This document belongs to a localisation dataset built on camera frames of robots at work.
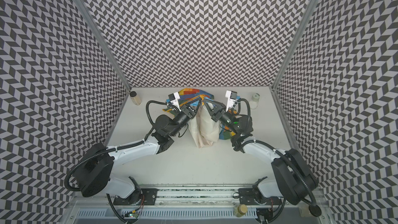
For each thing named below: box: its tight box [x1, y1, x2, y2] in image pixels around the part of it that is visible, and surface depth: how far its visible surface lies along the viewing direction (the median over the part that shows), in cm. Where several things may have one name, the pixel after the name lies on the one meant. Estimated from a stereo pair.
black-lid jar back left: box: [129, 90, 142, 106], surface depth 107 cm
